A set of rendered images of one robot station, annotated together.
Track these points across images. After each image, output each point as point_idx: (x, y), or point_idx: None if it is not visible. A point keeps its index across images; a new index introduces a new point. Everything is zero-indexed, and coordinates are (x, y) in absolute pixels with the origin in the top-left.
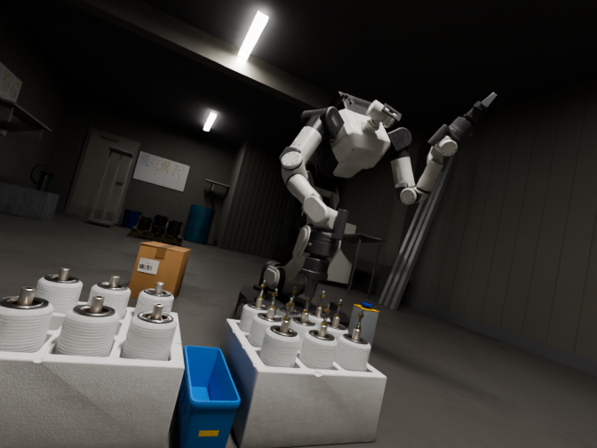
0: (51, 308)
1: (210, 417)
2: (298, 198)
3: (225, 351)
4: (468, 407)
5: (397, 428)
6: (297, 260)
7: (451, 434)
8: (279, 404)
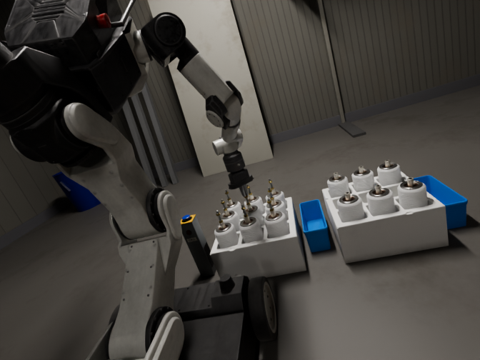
0: (378, 169)
1: (311, 206)
2: (236, 133)
3: (299, 240)
4: None
5: (211, 248)
6: (182, 241)
7: (183, 251)
8: None
